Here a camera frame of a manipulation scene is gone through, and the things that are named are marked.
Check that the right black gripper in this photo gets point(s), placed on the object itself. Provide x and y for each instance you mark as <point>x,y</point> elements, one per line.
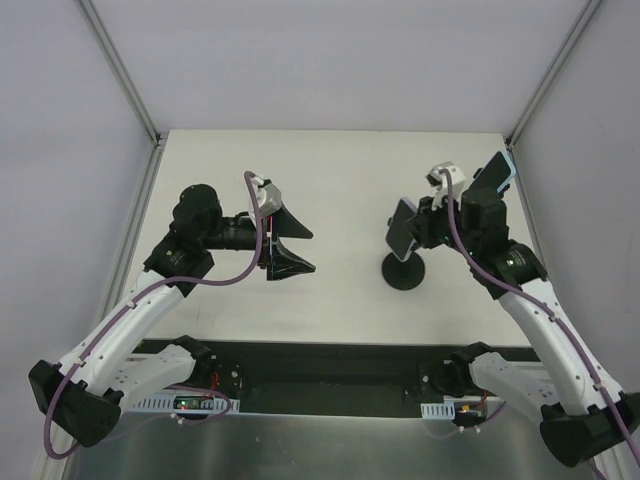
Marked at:
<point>451,215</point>

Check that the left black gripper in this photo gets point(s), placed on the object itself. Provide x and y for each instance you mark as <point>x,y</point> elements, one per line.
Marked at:
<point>270,242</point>

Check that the phone with purple case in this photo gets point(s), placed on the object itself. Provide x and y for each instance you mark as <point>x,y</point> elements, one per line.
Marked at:
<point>399,237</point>

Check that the black phone stand round base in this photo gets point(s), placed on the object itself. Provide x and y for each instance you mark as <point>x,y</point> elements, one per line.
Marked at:
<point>403,276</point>

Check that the phone with blue case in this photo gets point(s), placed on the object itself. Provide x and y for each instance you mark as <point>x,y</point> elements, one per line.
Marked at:
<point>501,161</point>

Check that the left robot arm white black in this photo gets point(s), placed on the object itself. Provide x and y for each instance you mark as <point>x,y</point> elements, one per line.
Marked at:
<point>86,392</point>

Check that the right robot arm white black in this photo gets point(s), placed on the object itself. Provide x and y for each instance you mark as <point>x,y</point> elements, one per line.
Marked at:
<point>478,223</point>

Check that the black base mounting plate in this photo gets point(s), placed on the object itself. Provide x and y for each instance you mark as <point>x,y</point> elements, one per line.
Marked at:
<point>344,380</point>

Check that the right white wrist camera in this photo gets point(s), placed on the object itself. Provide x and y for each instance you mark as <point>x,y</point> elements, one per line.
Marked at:
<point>446,180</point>

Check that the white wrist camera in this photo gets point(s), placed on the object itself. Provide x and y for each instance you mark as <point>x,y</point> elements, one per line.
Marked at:
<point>268,195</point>
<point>446,180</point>

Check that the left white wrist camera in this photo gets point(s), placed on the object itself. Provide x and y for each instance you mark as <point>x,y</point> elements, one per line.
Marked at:
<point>268,195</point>

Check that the right white cable duct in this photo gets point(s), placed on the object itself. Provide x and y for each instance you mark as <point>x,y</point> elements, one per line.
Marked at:
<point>438,411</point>

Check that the white cable duct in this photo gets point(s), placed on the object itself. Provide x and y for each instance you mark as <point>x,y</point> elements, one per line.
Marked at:
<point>185,404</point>
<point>438,411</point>

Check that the left white cable duct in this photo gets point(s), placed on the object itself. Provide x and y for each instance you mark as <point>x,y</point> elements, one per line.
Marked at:
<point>185,404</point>

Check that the left aluminium frame post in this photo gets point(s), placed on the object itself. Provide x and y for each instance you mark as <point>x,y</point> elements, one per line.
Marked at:
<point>118,68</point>

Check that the aluminium frame post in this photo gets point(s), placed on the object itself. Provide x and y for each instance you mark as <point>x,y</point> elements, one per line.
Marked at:
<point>566,49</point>
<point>118,68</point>

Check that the right aluminium frame post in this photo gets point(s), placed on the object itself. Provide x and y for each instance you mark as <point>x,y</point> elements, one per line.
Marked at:
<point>566,49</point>

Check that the right aluminium table rail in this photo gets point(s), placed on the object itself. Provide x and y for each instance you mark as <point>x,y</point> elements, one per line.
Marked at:
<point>540,240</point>

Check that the aluminium table rail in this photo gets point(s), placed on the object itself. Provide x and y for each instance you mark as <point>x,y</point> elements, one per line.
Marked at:
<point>58,445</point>
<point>540,240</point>

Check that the left aluminium table rail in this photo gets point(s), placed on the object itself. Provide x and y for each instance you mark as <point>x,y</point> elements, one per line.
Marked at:
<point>58,445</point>

